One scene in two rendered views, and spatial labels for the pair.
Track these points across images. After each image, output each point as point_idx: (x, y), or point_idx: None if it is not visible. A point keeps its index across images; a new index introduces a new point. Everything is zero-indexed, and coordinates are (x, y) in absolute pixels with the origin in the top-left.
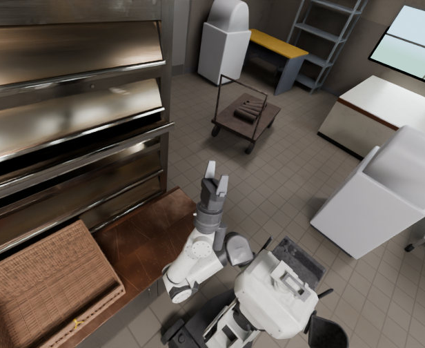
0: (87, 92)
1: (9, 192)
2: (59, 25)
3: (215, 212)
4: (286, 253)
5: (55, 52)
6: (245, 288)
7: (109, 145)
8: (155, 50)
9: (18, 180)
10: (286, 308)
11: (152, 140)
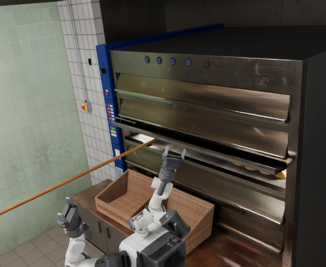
0: (241, 123)
1: (183, 147)
2: (236, 88)
3: (164, 168)
4: (168, 240)
5: (228, 98)
6: None
7: (226, 154)
8: (282, 112)
9: (188, 143)
10: (130, 236)
11: (283, 189)
